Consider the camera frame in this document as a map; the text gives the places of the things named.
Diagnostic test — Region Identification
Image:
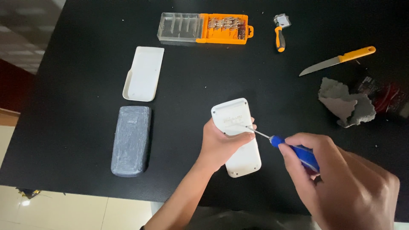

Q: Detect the person's right hand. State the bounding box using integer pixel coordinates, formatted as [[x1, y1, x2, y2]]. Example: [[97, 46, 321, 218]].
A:
[[278, 133, 400, 230]]

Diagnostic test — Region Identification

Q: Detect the person's left hand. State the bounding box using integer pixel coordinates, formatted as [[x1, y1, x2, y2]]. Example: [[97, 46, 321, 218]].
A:
[[197, 117, 257, 173]]

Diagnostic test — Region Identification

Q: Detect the white calculator body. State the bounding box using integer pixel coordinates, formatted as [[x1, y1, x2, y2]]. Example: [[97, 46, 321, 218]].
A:
[[211, 98, 262, 178]]

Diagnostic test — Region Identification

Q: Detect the blue handled screwdriver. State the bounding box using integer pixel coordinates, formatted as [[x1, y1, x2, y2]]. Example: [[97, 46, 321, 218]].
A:
[[245, 125, 321, 174]]

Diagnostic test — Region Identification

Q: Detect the grey scratched slide cover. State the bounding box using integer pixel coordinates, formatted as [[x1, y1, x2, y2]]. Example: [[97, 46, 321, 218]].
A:
[[111, 106, 152, 178]]

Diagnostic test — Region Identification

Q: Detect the dark red printed packet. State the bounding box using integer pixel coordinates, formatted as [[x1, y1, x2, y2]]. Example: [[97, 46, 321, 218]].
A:
[[353, 75, 409, 120]]

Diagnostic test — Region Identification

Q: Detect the white plastic cover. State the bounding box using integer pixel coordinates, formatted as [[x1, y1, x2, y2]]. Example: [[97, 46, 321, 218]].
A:
[[122, 46, 165, 102]]

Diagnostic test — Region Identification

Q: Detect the orange screwdriver bit case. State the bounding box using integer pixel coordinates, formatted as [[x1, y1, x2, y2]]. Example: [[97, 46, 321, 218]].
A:
[[157, 12, 254, 45]]

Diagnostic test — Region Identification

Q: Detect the orange handled knife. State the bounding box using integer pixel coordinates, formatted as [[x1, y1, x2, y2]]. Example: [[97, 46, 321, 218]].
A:
[[299, 46, 376, 77]]

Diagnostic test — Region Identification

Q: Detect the orange black bit driver handle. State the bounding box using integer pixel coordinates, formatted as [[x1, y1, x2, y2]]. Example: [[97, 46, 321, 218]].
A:
[[274, 14, 291, 53]]

